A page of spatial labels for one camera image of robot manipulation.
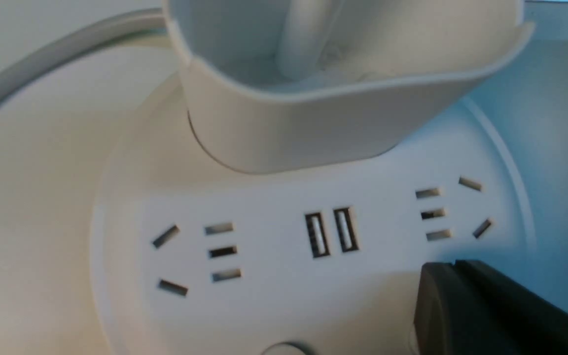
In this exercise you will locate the white desk lamp base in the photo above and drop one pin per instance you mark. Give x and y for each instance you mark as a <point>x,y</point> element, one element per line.
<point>286,187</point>

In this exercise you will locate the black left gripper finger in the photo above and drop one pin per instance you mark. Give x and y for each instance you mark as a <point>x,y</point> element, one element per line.
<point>470,308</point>

